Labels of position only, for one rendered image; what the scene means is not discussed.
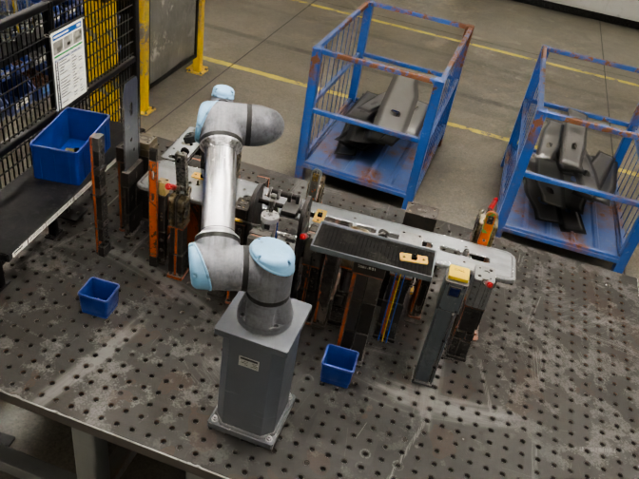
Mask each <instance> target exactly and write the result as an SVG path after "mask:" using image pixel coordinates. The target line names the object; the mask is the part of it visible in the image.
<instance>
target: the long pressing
mask: <svg viewBox="0 0 639 479"><path fill-rule="evenodd" d="M194 172H198V173H202V171H201V169H200V168H197V167H194V166H190V165H189V166H188V182H192V183H189V184H188V186H191V187H192V192H191V195H190V202H191V203H194V204H198V205H201V206H203V180H199V179H195V178H191V175H192V174H193V173H194ZM160 178H165V179H169V183H173V184H175V183H176V167H175V162H172V161H168V160H161V161H158V179H160ZM197 181H199V185H196V184H197ZM257 185H258V184H257V183H256V182H250V181H246V180H242V179H238V178H236V201H237V200H238V198H239V197H242V198H244V197H245V196H247V197H252V194H253V192H254V190H255V188H256V187H257ZM137 187H138V188H140V189H141V190H144V191H147V192H149V180H148V171H147V172H146V173H145V174H144V175H143V176H142V177H141V178H140V179H139V180H138V181H137ZM244 189H245V190H244ZM268 189H269V188H267V187H264V189H263V199H265V200H270V199H271V197H270V198H268V197H267V196H265V195H267V193H268ZM286 200H287V198H285V197H281V198H280V199H279V200H277V199H275V202H278V203H282V204H285V202H286ZM318 209H321V210H325V211H327V214H326V216H325V217H328V218H332V219H336V220H342V221H346V222H350V223H352V224H353V225H352V226H357V225H361V226H365V227H368V228H372V229H375V230H376V233H370V234H374V235H377V234H378V231H379V230H380V229H386V230H388V231H389V233H390V234H394V235H398V236H399V234H400V231H407V232H410V233H414V234H418V235H421V236H423V242H427V243H431V244H432V248H429V247H425V246H421V247H424V248H428V249H432V250H436V251H437V252H436V263H435V266H439V267H443V268H450V264H453V265H457V266H460V267H464V268H468V269H470V275H472V274H473V272H474V267H475V265H476V264H481V265H485V266H489V267H492V268H494V269H495V281H497V282H501V283H505V284H512V283H514V282H515V266H516V260H515V257H514V255H512V254H511V253H509V252H507V251H503V250H499V249H495V248H492V247H489V246H485V245H481V244H477V243H473V242H469V241H466V240H462V239H456V238H452V237H448V236H444V235H440V234H437V233H433V232H430V231H426V230H422V229H418V228H415V227H411V226H407V225H403V224H400V223H396V222H392V221H388V220H382V219H378V218H374V217H371V216H367V215H363V214H360V213H356V212H352V211H348V210H344V209H341V208H337V207H334V206H330V205H326V204H322V203H318V202H314V201H312V206H311V213H314V214H316V212H317V210H318ZM279 215H280V216H281V217H285V218H288V219H291V220H297V221H299V220H300V214H298V216H297V217H296V218H295V219H294V218H290V217H286V216H283V215H281V208H280V210H279ZM354 218H355V219H354ZM465 246H466V247H465ZM440 247H445V248H449V249H453V250H456V251H459V252H460V256H458V255H455V254H451V253H447V252H443V251H441V250H440ZM465 248H468V249H469V250H470V252H469V255H475V256H479V257H482V258H485V259H488V260H489V263H487V262H483V261H479V260H476V259H470V258H469V255H468V257H466V256H463V255H461V253H463V251H464V249H465ZM463 261H465V262H463Z"/></svg>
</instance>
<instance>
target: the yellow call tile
mask: <svg viewBox="0 0 639 479"><path fill-rule="evenodd" d="M469 275H470V269H468V268H464V267H460V266H457V265H453V264H450V268H449V275H448V278H450V279H454V280H458V281H462V282H465V283H468V282H469Z"/></svg>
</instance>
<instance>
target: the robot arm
mask: <svg viewBox="0 0 639 479"><path fill-rule="evenodd" d="M234 94H235V92H234V89H233V88H232V87H230V86H225V85H216V86H214V87H213V91H212V94H211V95H212V96H211V101H204V102H203V103H202V104H201V106H200V109H199V113H198V117H197V123H196V129H195V132H189V133H186V134H185V136H184V143H185V144H192V143H198V144H200V149H201V151H202V157H201V171H202V174H203V208H202V227H201V232H200V233H198V234H197V235H196V236H195V239H194V242H191V243H189V244H188V256H189V270H190V279H191V284H192V286H193V287H194V288H196V289H200V290H208V291H212V290H215V291H244V292H245V293H244V295H243V296H242V299H241V301H240V303H239V305H238V309H237V319H238V321H239V323H240V324H241V326H242V327H243V328H244V329H245V330H246V331H248V332H250V333H252V334H255V335H264V336H271V335H279V334H281V333H283V332H285V331H286V330H287V329H289V327H290V326H291V324H292V322H293V316H294V310H293V306H292V302H291V298H290V293H291V286H292V280H293V275H294V272H295V254H294V252H293V250H292V249H291V247H290V246H289V245H287V244H285V242H283V241H282V240H279V239H275V238H270V237H261V238H258V239H254V240H253V241H252V243H251V244H250V246H249V245H241V240H240V237H239V236H238V235H237V234H235V203H236V171H237V155H238V154H240V153H241V152H242V147H243V146H261V145H266V144H271V143H273V142H274V141H276V140H277V139H279V138H280V136H281V135H282V133H283V130H284V120H283V118H282V116H281V115H280V113H279V112H278V111H276V110H274V109H272V108H269V107H266V106H263V105H251V104H239V103H233V100H234Z"/></svg>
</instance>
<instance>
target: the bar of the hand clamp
mask: <svg viewBox="0 0 639 479"><path fill-rule="evenodd" d="M188 154H189V150H188V148H186V147H182V149H181V153H180V151H178V150H177V152H176V153H175V167H176V184H177V185H178V186H182V185H183V186H184V195H185V196H186V189H187V187H188V165H187V155H188Z"/></svg>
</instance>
